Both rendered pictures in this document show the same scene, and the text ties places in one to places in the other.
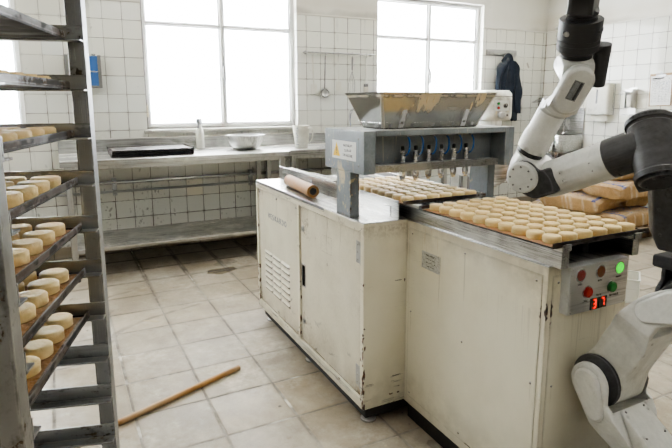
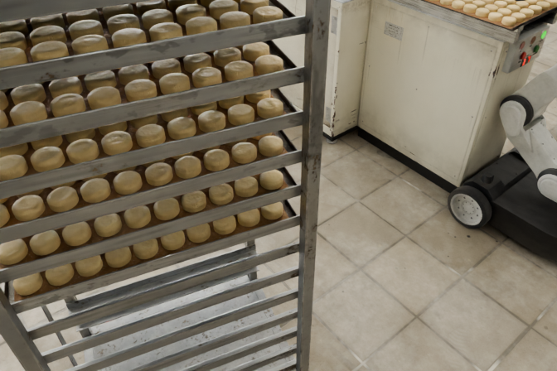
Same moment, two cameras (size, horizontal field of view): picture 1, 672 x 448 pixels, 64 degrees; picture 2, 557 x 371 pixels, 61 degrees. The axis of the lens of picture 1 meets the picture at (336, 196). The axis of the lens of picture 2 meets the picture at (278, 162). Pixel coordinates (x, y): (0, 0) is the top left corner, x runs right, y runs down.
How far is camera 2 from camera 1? 0.70 m
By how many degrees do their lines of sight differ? 31
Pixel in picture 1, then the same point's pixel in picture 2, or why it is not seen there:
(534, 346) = (480, 93)
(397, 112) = not seen: outside the picture
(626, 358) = (541, 98)
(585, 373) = (511, 108)
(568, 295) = (511, 60)
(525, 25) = not seen: outside the picture
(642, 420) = (540, 132)
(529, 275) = (486, 46)
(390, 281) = (355, 45)
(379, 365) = (344, 106)
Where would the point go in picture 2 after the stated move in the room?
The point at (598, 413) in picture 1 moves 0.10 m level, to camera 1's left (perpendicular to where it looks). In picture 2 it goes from (515, 132) to (494, 135)
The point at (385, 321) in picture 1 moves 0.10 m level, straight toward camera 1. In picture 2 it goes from (351, 74) to (355, 84)
